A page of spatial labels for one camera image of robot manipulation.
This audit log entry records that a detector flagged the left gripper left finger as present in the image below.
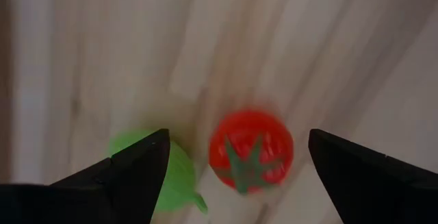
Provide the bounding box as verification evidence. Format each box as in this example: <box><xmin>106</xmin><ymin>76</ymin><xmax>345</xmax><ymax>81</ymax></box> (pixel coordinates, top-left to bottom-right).
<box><xmin>0</xmin><ymin>128</ymin><xmax>171</xmax><ymax>224</ymax></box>

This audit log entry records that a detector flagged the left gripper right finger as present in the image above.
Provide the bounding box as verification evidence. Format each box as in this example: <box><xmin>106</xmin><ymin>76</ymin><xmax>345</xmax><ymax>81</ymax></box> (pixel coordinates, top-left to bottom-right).
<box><xmin>308</xmin><ymin>128</ymin><xmax>438</xmax><ymax>224</ymax></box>

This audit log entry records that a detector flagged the bright green toy pepper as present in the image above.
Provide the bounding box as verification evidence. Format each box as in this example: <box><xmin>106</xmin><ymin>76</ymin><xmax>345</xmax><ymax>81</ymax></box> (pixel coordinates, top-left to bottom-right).
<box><xmin>108</xmin><ymin>129</ymin><xmax>209</xmax><ymax>215</ymax></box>

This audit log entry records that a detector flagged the red toy tomato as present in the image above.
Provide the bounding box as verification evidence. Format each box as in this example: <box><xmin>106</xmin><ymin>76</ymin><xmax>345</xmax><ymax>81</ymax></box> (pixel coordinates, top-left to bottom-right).
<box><xmin>207</xmin><ymin>109</ymin><xmax>295</xmax><ymax>196</ymax></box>

